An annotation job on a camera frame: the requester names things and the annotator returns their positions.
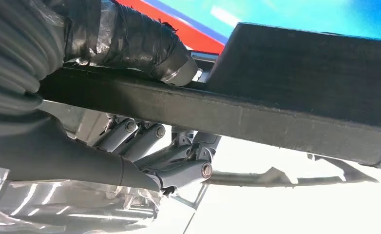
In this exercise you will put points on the blue metal shelf rack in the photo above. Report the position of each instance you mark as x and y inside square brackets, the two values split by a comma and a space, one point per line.
[306, 16]

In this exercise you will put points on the long red barrier belt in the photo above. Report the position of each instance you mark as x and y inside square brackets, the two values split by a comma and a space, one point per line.
[184, 32]

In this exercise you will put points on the white car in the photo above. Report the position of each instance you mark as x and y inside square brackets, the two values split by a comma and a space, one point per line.
[290, 213]

